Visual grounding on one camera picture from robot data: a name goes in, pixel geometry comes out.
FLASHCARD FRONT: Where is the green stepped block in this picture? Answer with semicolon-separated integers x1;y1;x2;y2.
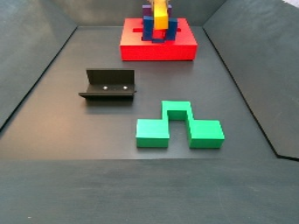
134;101;225;149

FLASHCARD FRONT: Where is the right purple post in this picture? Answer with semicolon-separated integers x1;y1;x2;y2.
167;4;172;18

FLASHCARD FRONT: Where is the black angle bracket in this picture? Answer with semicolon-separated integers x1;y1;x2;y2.
78;68;136;100

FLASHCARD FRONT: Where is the purple post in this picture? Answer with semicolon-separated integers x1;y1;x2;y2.
142;4;153;17
167;4;172;18

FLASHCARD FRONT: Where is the blue post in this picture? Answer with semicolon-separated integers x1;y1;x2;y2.
164;17;177;40
142;16;154;41

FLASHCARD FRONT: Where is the yellow long block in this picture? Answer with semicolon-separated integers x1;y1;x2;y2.
152;0;168;30

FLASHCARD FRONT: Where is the right blue post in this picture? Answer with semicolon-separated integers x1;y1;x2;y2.
164;17;177;40

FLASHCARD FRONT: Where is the red board base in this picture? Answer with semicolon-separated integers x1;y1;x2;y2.
118;18;197;61

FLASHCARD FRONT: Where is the left blue post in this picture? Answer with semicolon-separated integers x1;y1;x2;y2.
142;16;154;41

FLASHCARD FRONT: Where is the left purple post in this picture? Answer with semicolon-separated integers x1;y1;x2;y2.
142;4;153;17

